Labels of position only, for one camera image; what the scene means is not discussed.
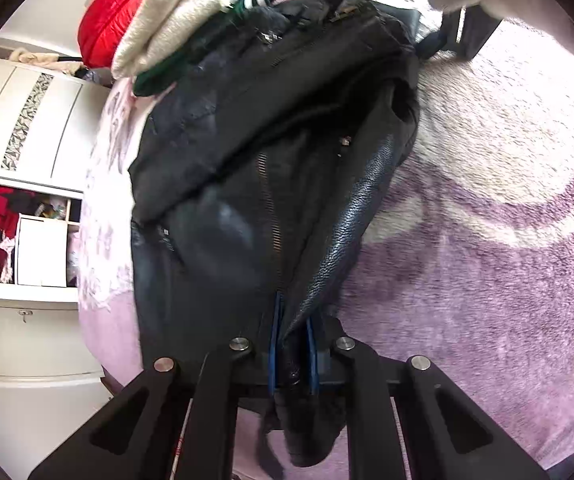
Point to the beige cloth on wardrobe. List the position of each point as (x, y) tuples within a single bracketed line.
[(47, 60)]

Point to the cream fleece garment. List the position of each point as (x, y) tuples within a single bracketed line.
[(167, 27)]

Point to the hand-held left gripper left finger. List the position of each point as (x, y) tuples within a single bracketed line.
[(275, 340)]

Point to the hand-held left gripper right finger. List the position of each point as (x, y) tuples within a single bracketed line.
[(311, 355)]

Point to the small metal drawer key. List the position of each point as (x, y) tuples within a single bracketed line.
[(26, 314)]

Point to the purple patterned blanket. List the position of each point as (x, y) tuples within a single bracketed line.
[(472, 260)]

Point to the black leather jacket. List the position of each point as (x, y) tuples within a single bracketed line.
[(247, 170)]

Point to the red padded garment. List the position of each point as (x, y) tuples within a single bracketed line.
[(112, 15)]

